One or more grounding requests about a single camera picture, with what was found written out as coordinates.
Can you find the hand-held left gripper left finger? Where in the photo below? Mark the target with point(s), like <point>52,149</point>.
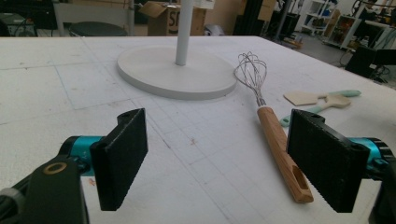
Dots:
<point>121,161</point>

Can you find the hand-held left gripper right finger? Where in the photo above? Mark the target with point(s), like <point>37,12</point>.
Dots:
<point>323,161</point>

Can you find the white hook rack stand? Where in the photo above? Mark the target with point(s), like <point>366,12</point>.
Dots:
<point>155,68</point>

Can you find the white foam mat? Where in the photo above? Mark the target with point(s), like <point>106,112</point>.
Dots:
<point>93,77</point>

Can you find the brown cardboard box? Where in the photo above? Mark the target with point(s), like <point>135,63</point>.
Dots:
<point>158,25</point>

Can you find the white shelf unit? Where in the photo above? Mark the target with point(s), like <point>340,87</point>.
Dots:
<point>316,15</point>

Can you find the grey bag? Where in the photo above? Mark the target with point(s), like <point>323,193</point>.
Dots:
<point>214,30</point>

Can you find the grey metal stand post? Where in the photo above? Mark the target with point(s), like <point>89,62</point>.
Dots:
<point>131,18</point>

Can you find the black metal frame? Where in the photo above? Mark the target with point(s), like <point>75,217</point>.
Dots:
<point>283,18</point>

